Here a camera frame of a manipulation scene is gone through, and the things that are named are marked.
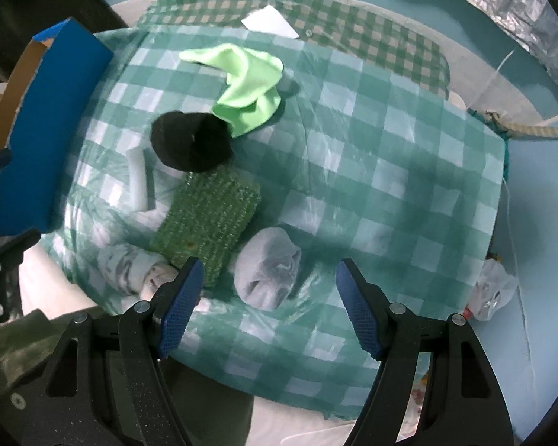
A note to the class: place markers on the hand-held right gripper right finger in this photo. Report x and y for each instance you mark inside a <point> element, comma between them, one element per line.
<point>358,311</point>

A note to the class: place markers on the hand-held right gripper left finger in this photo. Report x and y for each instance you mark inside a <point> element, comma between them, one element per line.
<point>181,302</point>

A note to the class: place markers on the blue cardboard box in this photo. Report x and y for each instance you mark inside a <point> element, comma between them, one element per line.
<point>51,125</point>

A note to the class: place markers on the patterned white sock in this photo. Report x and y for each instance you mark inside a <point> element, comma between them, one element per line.
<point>125,265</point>

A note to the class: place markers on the green knitted scrubber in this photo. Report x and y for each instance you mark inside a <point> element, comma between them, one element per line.
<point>204,223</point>

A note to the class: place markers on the black sock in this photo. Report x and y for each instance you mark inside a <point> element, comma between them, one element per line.
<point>186,144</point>

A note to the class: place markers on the light green cloth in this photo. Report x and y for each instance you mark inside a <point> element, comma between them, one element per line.
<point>251,83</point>

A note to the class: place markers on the olive green trousers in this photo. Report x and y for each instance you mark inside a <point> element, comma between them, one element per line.
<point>9,348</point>

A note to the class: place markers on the teal checked plastic tablecloth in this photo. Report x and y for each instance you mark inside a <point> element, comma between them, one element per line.
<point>376,195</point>

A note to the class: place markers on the white plastic bag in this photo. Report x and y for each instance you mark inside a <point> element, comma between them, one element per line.
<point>493,288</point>

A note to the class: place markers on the green beige checked cloth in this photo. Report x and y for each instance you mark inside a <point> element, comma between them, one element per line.
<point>353,23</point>

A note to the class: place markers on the white paper sheet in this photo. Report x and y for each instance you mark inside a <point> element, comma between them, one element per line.
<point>269,21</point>

